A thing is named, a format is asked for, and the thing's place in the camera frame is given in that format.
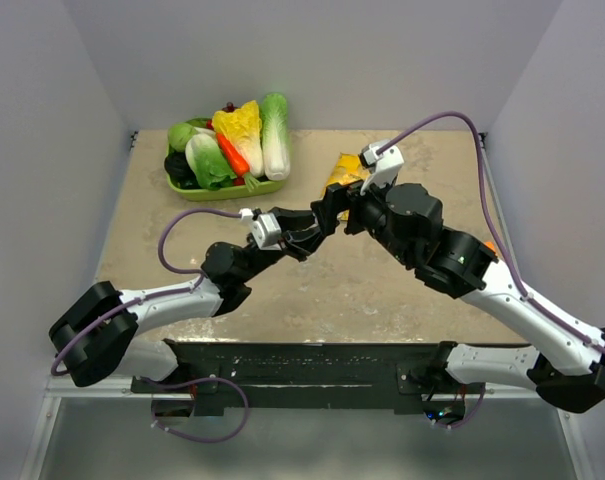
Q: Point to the orange toy carrot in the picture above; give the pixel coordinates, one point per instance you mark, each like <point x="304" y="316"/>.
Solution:
<point x="237" y="162"/>

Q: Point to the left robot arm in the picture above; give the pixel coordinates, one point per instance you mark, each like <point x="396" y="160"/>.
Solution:
<point x="100" y="334"/>

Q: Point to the yellow chips bag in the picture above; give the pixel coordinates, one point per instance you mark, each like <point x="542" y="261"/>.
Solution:
<point x="348" y="169"/>

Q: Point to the round green cabbage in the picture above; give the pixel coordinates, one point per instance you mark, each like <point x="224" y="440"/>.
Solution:
<point x="179" y="135"/>

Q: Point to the green white napa cabbage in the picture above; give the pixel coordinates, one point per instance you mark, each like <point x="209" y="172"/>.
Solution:
<point x="275" y="137"/>

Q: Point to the green leafy bok choy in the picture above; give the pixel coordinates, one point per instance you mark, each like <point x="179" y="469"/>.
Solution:
<point x="206" y="160"/>

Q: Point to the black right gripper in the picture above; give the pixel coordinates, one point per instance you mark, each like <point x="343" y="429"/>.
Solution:
<point x="336" y="198"/>

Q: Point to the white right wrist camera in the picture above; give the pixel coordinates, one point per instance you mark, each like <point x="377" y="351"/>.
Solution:
<point x="383" y="161"/>

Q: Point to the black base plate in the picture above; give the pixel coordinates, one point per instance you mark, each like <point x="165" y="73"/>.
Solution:
<point x="384" y="376"/>

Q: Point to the yellow white cabbage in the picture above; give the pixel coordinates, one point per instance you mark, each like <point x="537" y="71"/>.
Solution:
<point x="242" y="128"/>

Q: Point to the green vegetable basket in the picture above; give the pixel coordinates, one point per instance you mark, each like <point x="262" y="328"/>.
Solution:
<point x="228" y="193"/>

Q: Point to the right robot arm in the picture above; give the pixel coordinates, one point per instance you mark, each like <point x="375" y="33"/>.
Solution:
<point x="563" y="361"/>

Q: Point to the black toy vegetable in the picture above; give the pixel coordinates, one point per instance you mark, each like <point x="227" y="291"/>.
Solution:
<point x="180" y="173"/>

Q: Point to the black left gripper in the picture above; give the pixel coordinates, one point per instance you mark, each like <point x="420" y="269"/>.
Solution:
<point x="298" y="236"/>

